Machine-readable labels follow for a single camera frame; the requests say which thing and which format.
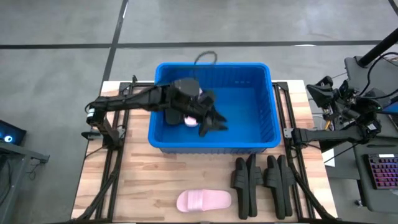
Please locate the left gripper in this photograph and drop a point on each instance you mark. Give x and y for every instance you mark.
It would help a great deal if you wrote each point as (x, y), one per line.
(200, 107)

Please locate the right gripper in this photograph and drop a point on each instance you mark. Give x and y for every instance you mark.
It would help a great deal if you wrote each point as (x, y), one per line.
(343, 104)

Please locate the pink rubber slide sandal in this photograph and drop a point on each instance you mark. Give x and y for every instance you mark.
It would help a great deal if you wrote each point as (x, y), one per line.
(191, 121)
(203, 200)

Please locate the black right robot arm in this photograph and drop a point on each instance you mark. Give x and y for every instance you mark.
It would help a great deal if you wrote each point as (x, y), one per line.
(329, 135)

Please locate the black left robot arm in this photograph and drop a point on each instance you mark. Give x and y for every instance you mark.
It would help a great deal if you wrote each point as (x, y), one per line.
(130, 101)

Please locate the blue plastic bin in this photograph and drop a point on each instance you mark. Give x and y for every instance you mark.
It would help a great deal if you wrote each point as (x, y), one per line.
(248, 118)

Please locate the grey desk panel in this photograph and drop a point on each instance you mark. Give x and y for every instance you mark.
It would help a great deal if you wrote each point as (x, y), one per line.
(382, 200)
(353, 67)

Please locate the white paper sheet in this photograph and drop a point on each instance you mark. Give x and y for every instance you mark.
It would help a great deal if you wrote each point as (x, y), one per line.
(330, 158)

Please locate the black round pole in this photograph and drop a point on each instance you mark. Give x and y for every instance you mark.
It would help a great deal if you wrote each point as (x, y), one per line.
(376, 48)

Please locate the blue screen laptop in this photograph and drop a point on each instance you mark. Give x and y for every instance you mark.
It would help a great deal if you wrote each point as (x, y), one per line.
(393, 109)

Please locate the backlit computer keyboard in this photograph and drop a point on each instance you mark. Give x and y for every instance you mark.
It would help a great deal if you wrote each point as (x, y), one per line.
(384, 171)

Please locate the computer with glowing fan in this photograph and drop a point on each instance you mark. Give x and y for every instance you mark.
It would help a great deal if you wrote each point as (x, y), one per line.
(12, 132)

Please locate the grey metal cart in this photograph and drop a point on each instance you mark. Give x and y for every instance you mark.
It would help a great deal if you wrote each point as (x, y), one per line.
(12, 174)

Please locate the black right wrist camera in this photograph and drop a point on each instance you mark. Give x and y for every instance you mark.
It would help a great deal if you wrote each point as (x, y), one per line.
(326, 80)

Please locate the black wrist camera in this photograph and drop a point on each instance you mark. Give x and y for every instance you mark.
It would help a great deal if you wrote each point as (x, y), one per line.
(209, 97)
(326, 80)

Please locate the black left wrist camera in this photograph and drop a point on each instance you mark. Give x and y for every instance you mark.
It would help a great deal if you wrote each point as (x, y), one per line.
(209, 97)

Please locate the grey metal bracket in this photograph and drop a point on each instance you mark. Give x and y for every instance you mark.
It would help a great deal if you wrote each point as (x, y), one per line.
(287, 133)
(122, 133)

